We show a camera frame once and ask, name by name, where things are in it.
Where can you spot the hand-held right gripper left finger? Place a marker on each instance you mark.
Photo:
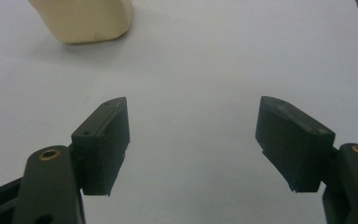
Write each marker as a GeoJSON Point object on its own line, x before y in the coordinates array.
{"type": "Point", "coordinates": [102, 149]}

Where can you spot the cream square ceramic container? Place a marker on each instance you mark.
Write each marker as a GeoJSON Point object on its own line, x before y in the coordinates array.
{"type": "Point", "coordinates": [84, 18]}

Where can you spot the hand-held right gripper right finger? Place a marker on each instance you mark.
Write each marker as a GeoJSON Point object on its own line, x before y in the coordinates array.
{"type": "Point", "coordinates": [292, 146]}

